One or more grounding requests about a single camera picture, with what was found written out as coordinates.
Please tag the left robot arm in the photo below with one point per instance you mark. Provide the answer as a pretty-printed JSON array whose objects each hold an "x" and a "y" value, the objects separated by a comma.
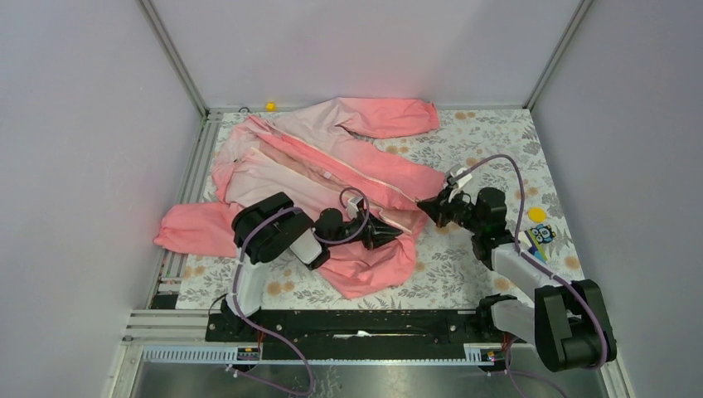
[{"x": 275, "y": 225}]

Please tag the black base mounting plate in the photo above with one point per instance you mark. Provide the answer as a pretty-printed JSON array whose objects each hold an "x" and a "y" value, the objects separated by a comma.
[{"x": 321, "y": 330}]

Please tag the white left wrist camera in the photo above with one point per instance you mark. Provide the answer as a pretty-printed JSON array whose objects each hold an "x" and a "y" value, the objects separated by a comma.
[{"x": 355, "y": 207}]

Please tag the floral patterned table mat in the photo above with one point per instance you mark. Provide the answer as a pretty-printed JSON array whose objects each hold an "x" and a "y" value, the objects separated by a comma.
[{"x": 503, "y": 146}]

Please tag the cartoon sticker toy block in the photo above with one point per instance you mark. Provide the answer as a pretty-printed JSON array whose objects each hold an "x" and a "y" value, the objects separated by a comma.
[{"x": 536, "y": 240}]

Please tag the pink zip-up jacket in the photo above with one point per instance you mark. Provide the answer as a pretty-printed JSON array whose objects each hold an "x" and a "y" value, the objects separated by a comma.
[{"x": 314, "y": 155}]

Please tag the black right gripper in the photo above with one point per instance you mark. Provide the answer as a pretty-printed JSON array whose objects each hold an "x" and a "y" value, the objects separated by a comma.
[{"x": 438, "y": 208}]

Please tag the grey slotted cable duct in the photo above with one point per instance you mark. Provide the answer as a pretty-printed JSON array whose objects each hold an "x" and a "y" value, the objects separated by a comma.
[{"x": 433, "y": 355}]

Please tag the yellow round disc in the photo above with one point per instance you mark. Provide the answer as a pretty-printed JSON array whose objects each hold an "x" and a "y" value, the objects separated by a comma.
[{"x": 537, "y": 214}]

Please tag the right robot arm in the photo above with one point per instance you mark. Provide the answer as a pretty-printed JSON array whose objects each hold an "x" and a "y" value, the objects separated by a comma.
[{"x": 567, "y": 321}]

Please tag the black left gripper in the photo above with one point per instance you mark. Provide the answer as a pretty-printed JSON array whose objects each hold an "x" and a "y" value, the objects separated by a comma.
[{"x": 377, "y": 232}]

